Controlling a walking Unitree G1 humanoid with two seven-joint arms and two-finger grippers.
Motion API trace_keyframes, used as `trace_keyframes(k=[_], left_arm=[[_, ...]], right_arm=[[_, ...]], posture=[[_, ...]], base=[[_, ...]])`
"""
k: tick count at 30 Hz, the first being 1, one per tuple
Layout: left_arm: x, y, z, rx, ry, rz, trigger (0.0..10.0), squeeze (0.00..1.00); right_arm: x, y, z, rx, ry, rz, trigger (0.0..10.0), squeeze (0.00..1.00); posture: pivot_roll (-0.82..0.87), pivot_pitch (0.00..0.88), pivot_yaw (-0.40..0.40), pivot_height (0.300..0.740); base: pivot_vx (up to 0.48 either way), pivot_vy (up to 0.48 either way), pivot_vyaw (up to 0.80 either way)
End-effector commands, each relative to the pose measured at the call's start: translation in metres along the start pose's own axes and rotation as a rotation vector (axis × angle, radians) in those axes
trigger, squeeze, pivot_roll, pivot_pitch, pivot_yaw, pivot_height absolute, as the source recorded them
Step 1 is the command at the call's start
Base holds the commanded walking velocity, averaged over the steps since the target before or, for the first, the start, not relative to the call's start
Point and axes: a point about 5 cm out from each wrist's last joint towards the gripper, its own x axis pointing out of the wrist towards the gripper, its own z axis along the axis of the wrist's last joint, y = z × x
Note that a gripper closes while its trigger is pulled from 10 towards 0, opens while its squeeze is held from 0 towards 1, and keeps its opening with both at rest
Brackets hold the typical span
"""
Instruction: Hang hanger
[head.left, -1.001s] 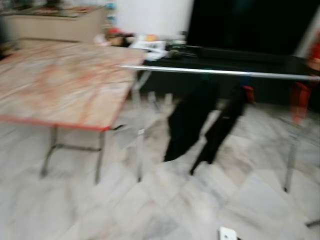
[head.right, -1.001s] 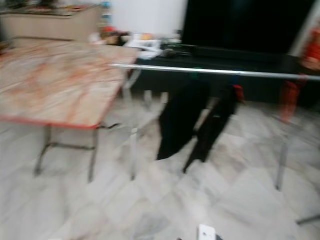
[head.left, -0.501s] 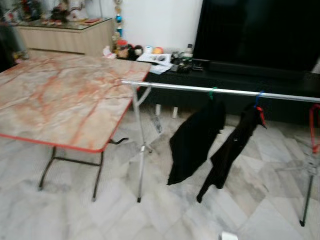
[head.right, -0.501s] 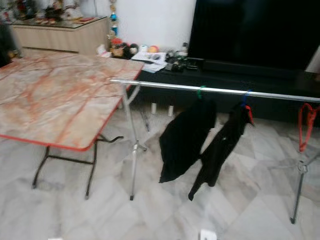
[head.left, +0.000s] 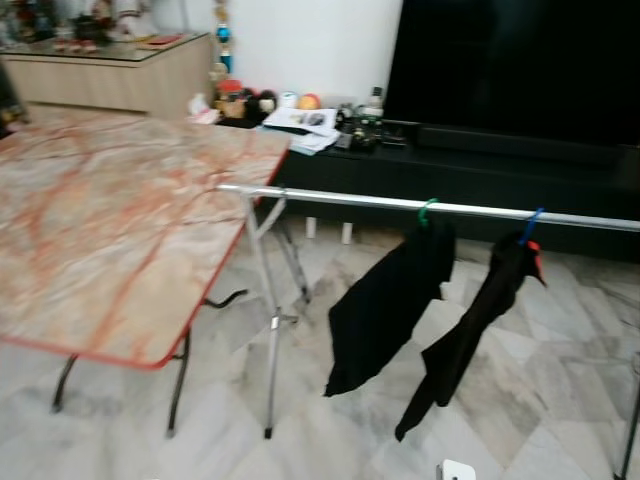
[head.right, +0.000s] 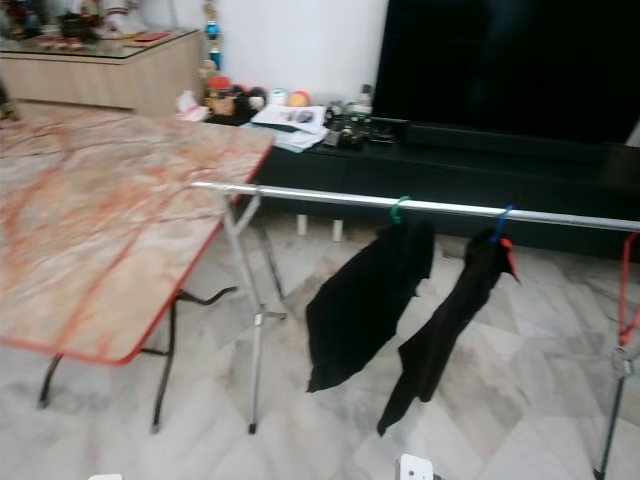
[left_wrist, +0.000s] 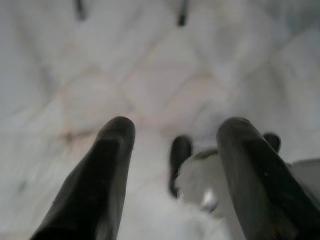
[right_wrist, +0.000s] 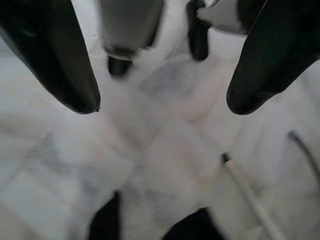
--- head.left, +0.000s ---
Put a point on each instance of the blue plastic hanger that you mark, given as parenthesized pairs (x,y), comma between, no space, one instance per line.
(533,222)

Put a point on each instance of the stack of white papers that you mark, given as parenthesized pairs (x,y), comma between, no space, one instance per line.
(300,128)

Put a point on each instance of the white robed figurine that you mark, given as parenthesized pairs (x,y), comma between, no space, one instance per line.
(120,15)

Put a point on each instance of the blue and gold trophy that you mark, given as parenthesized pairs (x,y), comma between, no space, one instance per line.
(222,35)

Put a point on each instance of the black round plush toy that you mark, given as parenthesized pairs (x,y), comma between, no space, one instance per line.
(261,101)

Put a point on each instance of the black flat television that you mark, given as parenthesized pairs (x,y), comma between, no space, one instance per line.
(510,70)

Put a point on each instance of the white round plush toy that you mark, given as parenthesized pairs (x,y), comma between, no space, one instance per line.
(288,100)

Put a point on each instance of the light wooden sideboard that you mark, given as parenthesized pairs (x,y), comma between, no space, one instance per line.
(100,85)

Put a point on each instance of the marble-pattern folding table red edge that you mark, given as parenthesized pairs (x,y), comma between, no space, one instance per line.
(120,230)

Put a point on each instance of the black electronic gadget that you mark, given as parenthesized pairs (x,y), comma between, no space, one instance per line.
(360,132)

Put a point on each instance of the black shirt green print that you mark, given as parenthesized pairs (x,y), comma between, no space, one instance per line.
(385,300)

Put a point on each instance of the pink tissue box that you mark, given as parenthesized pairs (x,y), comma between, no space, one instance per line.
(203,110)

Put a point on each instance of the black television console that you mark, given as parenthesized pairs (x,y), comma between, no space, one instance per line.
(450,178)

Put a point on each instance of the red tray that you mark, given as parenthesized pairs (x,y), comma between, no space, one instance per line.
(162,41)

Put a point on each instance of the orange round plush toy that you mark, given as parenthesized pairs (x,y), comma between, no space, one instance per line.
(309,102)

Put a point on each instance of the green plastic hanger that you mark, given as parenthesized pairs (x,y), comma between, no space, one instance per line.
(424,210)

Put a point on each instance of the dark shirt red striped collar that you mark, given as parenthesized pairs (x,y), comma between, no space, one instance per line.
(470,330)

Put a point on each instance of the silver metal clothes rack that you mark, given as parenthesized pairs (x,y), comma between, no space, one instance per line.
(330,198)

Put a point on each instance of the jar with red lid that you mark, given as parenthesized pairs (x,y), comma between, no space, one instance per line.
(232,100)

